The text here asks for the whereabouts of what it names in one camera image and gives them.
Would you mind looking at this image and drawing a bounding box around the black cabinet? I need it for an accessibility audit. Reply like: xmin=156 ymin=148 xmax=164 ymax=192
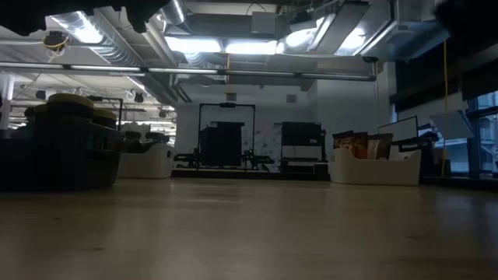
xmin=200 ymin=121 xmax=245 ymax=168

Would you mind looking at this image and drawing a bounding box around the black equipment rack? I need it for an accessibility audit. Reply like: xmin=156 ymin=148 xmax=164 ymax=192
xmin=280 ymin=121 xmax=327 ymax=174

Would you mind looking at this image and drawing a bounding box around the grey horizontal ceiling pipe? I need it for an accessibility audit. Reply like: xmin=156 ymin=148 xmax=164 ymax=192
xmin=0 ymin=61 xmax=377 ymax=82

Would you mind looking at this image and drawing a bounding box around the bright ceiling light panel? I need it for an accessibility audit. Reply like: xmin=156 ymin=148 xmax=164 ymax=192
xmin=165 ymin=37 xmax=285 ymax=55

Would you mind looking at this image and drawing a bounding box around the white plastic bin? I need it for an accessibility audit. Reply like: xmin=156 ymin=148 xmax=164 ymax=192
xmin=328 ymin=149 xmax=423 ymax=187
xmin=116 ymin=142 xmax=174 ymax=180

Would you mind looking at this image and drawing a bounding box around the white box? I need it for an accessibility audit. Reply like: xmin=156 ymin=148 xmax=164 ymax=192
xmin=120 ymin=122 xmax=151 ymax=135

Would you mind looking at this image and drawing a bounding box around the grey ceiling box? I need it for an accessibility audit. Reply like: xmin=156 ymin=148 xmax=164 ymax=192
xmin=251 ymin=11 xmax=277 ymax=36

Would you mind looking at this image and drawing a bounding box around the monitor with white screen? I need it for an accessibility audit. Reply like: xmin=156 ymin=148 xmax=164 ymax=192
xmin=377 ymin=115 xmax=419 ymax=153

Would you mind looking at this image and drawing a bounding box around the dark grey plastic bin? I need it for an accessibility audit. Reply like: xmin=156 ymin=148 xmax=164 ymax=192
xmin=0 ymin=122 xmax=125 ymax=191

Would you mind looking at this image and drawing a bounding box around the tilted grey board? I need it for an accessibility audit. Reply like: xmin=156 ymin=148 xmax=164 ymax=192
xmin=430 ymin=110 xmax=475 ymax=142

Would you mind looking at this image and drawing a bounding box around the glass window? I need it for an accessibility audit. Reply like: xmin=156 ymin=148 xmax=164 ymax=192
xmin=465 ymin=92 xmax=498 ymax=176

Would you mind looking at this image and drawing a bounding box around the white pillar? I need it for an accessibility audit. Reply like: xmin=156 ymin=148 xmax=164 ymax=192
xmin=0 ymin=73 xmax=16 ymax=131

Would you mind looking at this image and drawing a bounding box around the tall black stand frame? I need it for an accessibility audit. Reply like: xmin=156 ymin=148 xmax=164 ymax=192
xmin=198 ymin=102 xmax=257 ymax=168

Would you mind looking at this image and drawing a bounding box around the silver round air duct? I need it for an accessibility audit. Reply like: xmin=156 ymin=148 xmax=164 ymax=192
xmin=159 ymin=0 xmax=188 ymax=25

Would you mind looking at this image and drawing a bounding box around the low black stand frame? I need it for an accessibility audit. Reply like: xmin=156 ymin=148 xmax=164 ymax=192
xmin=87 ymin=96 xmax=124 ymax=130

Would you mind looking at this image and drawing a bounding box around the silver ribbed air duct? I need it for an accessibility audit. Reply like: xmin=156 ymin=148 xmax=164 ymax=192
xmin=50 ymin=9 xmax=146 ymax=68

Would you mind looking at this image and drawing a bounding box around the silver rectangular air duct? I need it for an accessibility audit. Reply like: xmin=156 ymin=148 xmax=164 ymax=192
xmin=310 ymin=0 xmax=452 ymax=63

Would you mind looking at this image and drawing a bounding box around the hanging cable reel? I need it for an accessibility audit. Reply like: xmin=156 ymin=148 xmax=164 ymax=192
xmin=42 ymin=30 xmax=71 ymax=63

